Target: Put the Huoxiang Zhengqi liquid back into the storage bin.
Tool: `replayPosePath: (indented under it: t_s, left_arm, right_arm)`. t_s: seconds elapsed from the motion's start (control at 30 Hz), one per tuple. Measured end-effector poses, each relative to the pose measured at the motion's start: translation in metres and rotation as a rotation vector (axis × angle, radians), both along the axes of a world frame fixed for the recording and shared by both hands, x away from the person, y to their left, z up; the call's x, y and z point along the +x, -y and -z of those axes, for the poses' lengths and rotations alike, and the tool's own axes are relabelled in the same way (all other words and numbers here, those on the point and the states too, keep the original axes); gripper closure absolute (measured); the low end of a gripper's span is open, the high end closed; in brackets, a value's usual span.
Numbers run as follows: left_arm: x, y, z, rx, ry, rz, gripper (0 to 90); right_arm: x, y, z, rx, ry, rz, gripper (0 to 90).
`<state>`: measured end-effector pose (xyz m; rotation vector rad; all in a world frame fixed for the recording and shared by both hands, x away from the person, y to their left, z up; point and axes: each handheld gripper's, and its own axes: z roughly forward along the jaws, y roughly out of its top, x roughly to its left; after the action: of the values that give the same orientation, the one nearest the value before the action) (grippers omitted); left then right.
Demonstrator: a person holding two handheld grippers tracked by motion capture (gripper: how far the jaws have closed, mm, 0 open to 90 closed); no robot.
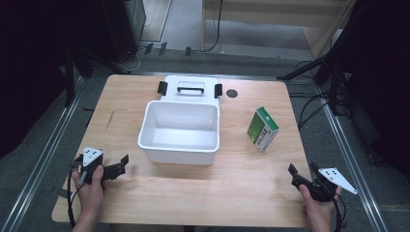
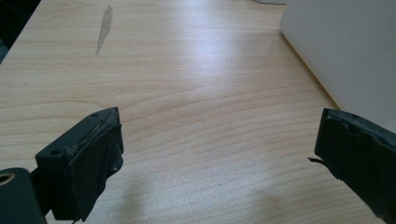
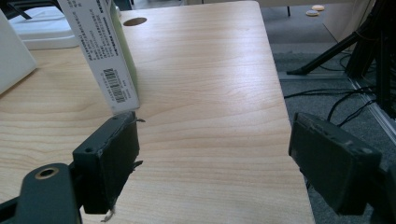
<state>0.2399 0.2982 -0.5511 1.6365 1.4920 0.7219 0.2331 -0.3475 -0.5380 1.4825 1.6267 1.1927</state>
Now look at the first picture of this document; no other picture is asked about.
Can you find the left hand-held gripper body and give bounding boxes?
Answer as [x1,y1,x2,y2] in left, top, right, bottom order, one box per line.
[73,146,108,186]

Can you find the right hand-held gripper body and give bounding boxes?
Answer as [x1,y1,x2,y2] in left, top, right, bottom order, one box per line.
[298,166,359,203]

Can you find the green and white carton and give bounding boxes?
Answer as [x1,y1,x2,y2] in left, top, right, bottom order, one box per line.
[247,106,280,153]

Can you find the white plastic storage box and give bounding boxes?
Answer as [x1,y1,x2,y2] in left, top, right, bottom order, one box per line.
[136,74,224,166]

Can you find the person's right hand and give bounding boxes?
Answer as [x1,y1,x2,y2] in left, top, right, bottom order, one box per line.
[298,184,343,232]

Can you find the person's left hand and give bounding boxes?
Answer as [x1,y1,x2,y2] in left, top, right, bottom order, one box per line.
[71,164,109,223]

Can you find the black tripod stand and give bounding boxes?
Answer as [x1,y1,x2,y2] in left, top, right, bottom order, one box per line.
[276,47,346,116]

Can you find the black cabinet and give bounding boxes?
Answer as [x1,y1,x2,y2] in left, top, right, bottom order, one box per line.
[102,0,147,64]

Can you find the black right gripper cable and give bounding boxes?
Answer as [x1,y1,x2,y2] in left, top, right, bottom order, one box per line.
[332,192,348,232]

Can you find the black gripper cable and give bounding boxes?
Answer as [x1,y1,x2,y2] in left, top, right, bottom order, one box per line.
[66,154,85,229]
[332,192,348,232]

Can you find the metal floor rail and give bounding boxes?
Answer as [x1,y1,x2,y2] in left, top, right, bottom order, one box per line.
[314,84,390,232]
[0,75,87,232]

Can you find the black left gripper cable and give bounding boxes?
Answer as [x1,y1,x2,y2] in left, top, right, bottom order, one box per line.
[66,154,85,229]

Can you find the black floor cables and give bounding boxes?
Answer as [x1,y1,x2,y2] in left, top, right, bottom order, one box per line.
[288,59,352,130]

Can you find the white floor cable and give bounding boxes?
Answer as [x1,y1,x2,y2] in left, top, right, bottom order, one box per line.
[123,44,153,73]

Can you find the light wooden frame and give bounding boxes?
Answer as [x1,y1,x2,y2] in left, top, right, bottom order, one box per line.
[200,0,360,60]

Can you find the black hanging cable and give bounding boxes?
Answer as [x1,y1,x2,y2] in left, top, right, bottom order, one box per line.
[200,0,224,53]

